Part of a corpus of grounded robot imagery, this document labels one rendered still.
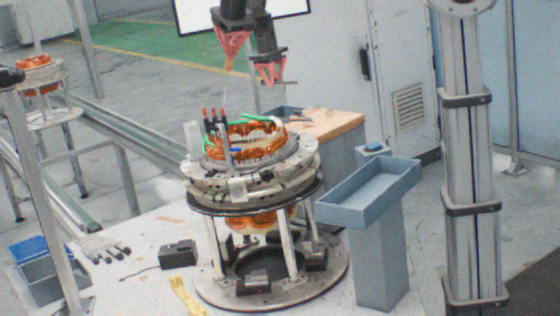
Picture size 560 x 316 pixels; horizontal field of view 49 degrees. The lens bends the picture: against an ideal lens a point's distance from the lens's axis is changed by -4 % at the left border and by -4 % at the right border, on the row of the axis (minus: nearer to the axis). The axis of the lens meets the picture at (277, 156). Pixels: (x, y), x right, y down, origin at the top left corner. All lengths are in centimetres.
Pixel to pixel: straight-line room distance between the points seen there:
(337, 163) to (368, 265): 41
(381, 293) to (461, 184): 31
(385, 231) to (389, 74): 251
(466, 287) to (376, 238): 38
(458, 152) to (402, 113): 243
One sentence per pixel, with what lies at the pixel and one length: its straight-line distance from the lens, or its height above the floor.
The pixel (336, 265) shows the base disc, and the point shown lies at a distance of 155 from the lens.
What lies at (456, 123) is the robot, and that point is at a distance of 144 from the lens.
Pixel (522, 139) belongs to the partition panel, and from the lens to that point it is 388.
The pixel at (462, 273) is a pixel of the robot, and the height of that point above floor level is 74.
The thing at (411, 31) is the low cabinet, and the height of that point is 87.
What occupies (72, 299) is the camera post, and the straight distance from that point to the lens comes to 165.
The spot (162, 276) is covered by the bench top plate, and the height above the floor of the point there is 78.
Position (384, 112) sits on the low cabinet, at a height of 45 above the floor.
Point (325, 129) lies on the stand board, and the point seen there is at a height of 107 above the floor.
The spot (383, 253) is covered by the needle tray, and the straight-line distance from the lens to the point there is 133.
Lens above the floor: 158
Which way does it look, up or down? 20 degrees down
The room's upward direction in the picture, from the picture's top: 10 degrees counter-clockwise
